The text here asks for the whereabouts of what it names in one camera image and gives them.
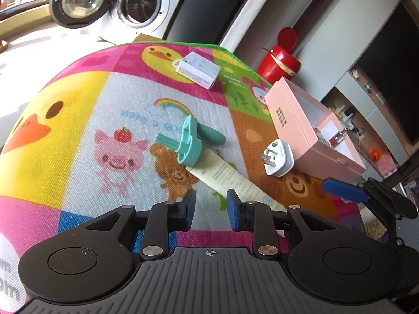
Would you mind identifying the white wooden tv cabinet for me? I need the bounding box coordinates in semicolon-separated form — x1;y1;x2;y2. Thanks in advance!
322;69;419;179

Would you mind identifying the pink cardboard box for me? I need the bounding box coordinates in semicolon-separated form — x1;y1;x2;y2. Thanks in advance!
264;77;366;182

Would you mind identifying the teal plastic tool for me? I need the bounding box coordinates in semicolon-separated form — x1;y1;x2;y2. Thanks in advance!
155;115;226;167

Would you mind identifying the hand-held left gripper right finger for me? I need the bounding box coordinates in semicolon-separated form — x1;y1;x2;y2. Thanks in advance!
226;189;338;258

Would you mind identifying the black television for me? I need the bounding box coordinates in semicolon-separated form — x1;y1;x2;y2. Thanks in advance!
355;0;419;145

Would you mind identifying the cream squeeze tube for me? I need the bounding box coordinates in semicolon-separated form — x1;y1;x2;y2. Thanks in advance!
186;147;289;212

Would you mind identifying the silver washing machine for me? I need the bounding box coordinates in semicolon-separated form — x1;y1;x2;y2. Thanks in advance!
49;0;194;40

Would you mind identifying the pile of beige pellets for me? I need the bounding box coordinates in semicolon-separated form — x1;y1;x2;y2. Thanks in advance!
364;219;387;240

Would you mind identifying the white charging cable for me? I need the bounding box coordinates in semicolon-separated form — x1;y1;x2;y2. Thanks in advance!
315;126;332;145

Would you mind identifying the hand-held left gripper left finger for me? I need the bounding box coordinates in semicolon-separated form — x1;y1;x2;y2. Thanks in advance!
84;189;196;260

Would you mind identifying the red lidded bin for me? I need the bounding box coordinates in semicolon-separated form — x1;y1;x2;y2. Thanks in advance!
257;27;302;84

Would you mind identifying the colourful cartoon play mat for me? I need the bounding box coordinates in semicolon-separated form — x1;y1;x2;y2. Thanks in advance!
0;41;374;314

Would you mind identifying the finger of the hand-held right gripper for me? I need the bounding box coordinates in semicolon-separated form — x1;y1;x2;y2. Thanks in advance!
322;177;419;249

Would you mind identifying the white three-pin plug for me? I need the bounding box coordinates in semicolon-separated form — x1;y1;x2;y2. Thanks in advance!
260;138;294;178

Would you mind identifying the small white carton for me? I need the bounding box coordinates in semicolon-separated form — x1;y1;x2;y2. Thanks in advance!
175;52;220;90

